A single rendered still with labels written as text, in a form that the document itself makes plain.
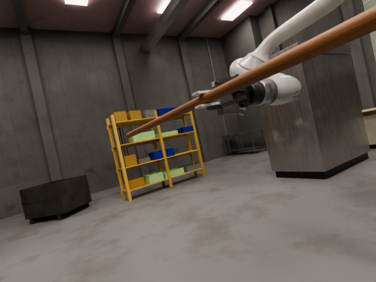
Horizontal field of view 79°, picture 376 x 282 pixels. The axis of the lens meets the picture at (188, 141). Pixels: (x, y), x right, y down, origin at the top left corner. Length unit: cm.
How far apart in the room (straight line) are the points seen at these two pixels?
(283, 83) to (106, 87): 880
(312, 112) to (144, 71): 735
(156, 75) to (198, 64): 231
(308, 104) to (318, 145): 68
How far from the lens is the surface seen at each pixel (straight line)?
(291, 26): 96
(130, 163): 568
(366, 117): 674
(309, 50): 45
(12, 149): 893
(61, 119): 897
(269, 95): 80
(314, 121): 421
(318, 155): 428
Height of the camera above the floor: 109
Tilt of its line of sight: level
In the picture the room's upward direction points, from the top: 12 degrees counter-clockwise
